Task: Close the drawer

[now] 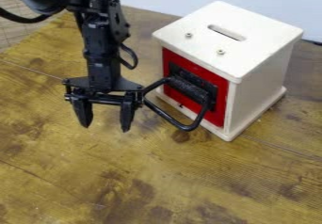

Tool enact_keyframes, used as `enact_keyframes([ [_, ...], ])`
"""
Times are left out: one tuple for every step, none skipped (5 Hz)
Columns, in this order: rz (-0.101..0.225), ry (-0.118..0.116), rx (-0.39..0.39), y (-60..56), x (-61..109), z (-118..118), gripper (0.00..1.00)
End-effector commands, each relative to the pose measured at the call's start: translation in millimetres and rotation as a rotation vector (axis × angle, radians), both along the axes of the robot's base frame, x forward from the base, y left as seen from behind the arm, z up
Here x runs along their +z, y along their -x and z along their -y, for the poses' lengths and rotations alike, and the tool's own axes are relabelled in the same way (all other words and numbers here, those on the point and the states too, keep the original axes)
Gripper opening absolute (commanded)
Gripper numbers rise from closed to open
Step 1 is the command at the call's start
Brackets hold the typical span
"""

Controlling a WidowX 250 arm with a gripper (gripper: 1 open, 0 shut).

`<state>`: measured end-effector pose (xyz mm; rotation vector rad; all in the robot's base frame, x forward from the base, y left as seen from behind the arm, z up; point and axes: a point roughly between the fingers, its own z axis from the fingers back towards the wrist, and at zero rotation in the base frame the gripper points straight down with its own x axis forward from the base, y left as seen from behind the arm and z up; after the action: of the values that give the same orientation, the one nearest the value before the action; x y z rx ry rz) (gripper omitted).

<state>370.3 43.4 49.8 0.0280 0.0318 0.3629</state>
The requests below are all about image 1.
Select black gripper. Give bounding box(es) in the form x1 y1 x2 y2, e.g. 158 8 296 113
63 21 142 132

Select black metal drawer handle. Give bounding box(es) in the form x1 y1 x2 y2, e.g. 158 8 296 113
142 61 220 133

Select red drawer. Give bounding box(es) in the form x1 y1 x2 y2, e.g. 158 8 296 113
161 47 230 128

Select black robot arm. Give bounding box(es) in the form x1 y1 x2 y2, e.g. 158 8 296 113
0 0 142 131

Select white wooden drawer cabinet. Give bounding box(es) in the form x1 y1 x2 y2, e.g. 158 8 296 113
153 1 304 141

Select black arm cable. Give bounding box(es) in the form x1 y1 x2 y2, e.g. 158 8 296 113
0 6 139 71

